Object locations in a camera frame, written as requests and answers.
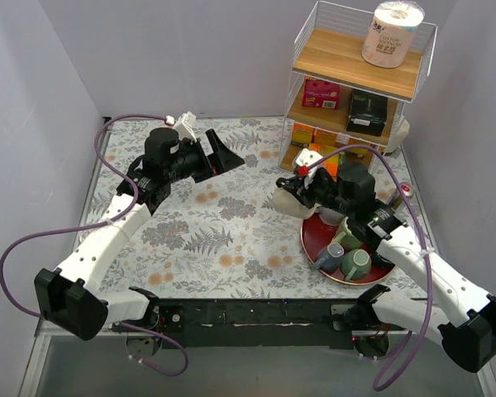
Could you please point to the pink sponge box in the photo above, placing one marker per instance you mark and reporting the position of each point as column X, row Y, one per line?
column 320, row 93

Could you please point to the toilet paper roll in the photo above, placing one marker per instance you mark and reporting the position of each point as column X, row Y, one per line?
column 392, row 29

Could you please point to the light green mug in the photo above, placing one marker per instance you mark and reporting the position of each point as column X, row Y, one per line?
column 355, row 265

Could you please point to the pale green tall mug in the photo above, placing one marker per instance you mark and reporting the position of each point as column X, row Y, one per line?
column 345, row 238

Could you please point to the orange sponge box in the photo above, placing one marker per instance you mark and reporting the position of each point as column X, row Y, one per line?
column 322, row 137
column 359, row 152

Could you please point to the red white drink can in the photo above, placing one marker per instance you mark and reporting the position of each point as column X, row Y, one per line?
column 405, row 190

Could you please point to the white ribbed mug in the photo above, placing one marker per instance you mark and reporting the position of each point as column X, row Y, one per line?
column 330, row 217

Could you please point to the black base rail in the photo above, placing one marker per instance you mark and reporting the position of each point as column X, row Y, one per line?
column 266, row 322

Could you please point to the orange yellow sponge pack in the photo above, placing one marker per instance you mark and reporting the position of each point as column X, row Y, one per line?
column 301, row 135

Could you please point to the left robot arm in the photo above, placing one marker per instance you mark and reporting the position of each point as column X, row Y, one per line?
column 68, row 295

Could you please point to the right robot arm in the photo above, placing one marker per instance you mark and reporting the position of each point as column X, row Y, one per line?
column 462, row 315

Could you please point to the orange sponge box middle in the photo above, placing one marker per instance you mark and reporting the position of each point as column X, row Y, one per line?
column 322, row 137

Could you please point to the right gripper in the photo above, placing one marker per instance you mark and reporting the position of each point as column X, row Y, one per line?
column 299, row 187

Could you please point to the red round tray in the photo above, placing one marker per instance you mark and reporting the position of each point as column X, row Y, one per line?
column 315, row 235

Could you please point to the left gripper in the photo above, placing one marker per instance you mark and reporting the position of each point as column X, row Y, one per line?
column 208, row 160

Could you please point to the white wire wooden shelf rack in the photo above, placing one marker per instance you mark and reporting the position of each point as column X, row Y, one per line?
column 328, row 47

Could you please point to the blue grey mug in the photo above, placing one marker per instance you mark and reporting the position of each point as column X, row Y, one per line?
column 329, row 258

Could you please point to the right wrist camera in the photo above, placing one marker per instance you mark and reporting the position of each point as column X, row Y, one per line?
column 310, row 163

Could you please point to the black box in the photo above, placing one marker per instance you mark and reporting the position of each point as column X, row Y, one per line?
column 368, row 113

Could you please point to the floral table mat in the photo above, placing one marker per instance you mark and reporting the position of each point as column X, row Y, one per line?
column 222, row 238

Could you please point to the orange sponge box right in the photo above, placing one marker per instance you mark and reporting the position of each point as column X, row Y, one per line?
column 359, row 152

